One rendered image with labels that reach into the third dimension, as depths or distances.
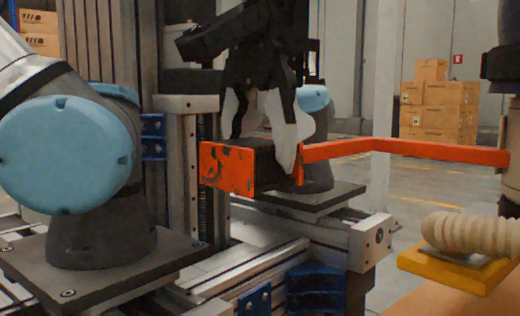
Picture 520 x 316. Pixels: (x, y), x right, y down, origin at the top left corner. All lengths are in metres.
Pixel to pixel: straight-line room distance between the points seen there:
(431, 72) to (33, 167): 8.05
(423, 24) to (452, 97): 3.49
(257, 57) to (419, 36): 10.26
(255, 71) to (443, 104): 7.19
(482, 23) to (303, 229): 9.58
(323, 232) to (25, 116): 0.64
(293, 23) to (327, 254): 0.54
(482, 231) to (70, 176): 0.39
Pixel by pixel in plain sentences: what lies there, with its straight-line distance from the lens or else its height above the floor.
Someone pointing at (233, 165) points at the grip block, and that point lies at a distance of 0.43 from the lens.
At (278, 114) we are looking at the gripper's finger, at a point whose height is 1.24.
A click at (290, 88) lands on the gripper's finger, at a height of 1.27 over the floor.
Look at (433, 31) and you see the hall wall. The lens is 10.59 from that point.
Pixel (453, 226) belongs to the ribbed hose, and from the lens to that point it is 0.47.
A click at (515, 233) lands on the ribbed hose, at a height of 1.13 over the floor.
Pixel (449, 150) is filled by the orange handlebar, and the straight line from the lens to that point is 0.61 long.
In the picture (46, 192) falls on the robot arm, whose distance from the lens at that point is 0.42.
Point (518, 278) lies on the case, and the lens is 0.86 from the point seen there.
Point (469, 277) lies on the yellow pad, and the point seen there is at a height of 1.07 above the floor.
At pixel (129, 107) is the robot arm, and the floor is 1.24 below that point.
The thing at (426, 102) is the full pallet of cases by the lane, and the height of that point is 0.99.
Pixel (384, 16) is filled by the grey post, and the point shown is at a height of 1.84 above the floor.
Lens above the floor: 1.27
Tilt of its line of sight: 9 degrees down
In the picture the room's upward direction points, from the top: straight up
